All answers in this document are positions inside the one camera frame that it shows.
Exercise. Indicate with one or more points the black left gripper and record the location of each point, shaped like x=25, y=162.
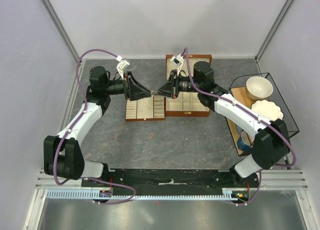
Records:
x=133, y=90

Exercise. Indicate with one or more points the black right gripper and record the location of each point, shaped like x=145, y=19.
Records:
x=171, y=89

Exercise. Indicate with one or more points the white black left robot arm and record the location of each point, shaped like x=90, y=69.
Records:
x=62, y=155

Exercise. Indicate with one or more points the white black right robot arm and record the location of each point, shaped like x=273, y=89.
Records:
x=270, y=137

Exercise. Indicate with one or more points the small brown jewelry tray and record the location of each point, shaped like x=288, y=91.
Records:
x=155, y=113

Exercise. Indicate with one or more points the large brown jewelry box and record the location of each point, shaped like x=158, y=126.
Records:
x=187, y=104

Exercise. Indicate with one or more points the wooden rack base board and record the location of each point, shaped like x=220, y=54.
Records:
x=239, y=93

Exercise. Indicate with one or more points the light blue oblong plate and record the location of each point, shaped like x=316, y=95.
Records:
x=238, y=130

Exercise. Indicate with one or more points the white bowl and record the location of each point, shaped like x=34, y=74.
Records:
x=258, y=88

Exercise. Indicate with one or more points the blue cup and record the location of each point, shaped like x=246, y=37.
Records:
x=244, y=142

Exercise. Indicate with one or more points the white scalloped dish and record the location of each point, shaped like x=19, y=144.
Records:
x=267, y=109

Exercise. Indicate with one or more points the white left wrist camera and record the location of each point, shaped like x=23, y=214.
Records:
x=123, y=63

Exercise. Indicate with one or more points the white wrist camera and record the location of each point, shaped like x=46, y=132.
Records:
x=123, y=63
x=178, y=61

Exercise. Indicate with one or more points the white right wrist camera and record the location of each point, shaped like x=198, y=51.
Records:
x=178, y=61

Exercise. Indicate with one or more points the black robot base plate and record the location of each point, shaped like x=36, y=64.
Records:
x=178, y=182

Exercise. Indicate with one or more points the black wire rack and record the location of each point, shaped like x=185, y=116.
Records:
x=276, y=97

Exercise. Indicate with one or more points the left aluminium frame post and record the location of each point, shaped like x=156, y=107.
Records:
x=60, y=28

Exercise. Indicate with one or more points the aluminium frame post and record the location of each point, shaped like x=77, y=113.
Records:
x=274, y=28
x=60, y=28

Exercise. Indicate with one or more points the right aluminium frame post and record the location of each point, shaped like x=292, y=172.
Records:
x=274, y=28

